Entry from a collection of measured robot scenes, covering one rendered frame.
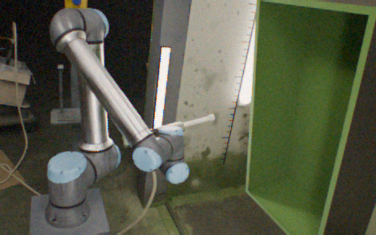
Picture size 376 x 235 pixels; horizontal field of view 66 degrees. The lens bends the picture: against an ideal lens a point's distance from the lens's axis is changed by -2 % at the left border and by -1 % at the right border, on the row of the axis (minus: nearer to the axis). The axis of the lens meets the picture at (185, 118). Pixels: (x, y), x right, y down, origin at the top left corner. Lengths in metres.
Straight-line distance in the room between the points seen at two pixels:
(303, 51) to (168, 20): 0.80
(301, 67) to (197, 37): 0.67
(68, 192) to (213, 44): 1.30
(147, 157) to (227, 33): 1.29
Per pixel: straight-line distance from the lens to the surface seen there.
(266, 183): 2.10
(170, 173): 1.12
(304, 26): 1.76
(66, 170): 1.24
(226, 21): 2.05
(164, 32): 1.87
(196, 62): 2.00
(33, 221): 1.43
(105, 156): 1.36
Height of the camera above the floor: 1.59
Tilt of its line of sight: 23 degrees down
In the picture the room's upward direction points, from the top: 8 degrees clockwise
